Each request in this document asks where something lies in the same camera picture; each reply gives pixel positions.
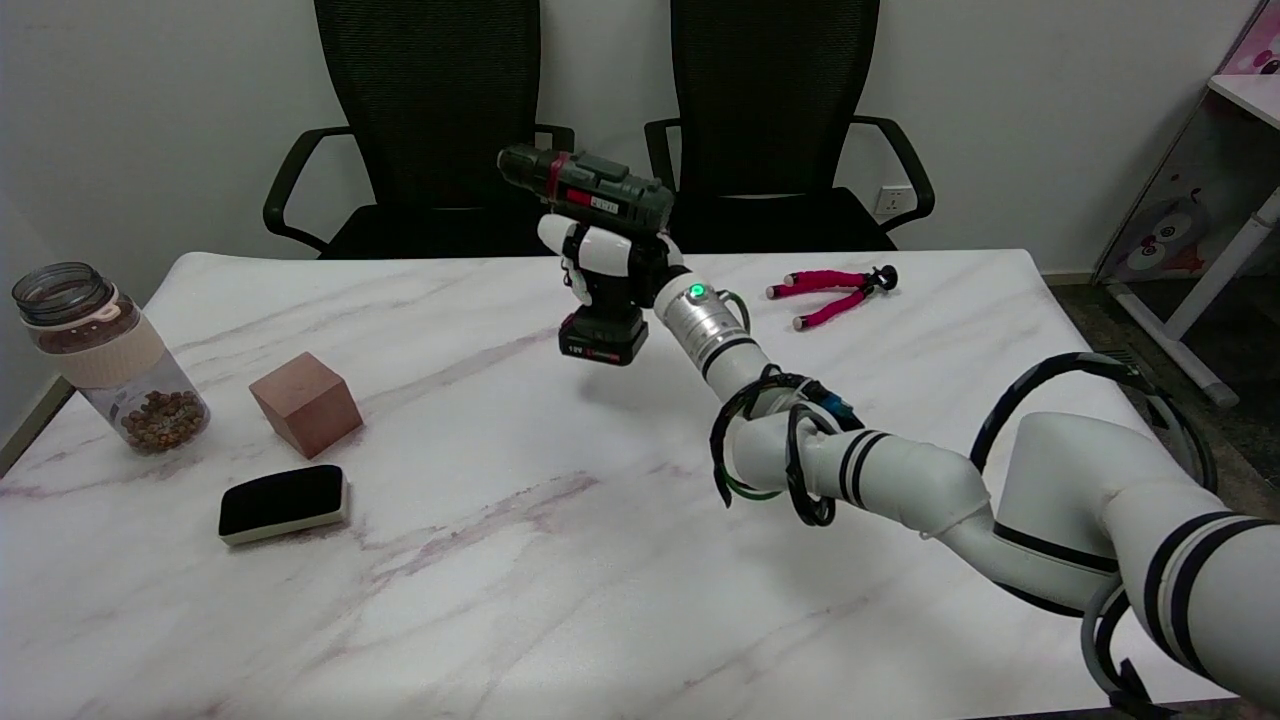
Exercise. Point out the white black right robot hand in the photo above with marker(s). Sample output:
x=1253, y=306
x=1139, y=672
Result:
x=605, y=250

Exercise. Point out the green black power screwdriver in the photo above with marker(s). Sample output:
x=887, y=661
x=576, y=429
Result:
x=600, y=190

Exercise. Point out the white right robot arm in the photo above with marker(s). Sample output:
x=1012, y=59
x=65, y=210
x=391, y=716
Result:
x=900, y=480

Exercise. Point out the black mesh office chair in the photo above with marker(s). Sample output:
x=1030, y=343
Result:
x=770, y=100
x=430, y=100

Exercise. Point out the pink flexible mini tripod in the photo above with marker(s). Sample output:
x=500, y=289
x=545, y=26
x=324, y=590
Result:
x=830, y=280

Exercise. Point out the reddish wooden cube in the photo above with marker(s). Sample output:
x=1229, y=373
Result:
x=305, y=405

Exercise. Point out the black whiteboard eraser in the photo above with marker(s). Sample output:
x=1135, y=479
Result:
x=280, y=498

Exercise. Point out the clear jar with nuts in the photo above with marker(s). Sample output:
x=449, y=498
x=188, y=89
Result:
x=110, y=360

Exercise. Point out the dark floor vent grille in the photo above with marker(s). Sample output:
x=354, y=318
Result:
x=1120, y=361

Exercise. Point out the white desk with printed panel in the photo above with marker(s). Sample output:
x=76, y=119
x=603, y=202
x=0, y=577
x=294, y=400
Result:
x=1190, y=200

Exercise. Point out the white wall power outlet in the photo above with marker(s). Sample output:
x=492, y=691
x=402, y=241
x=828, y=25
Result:
x=894, y=203

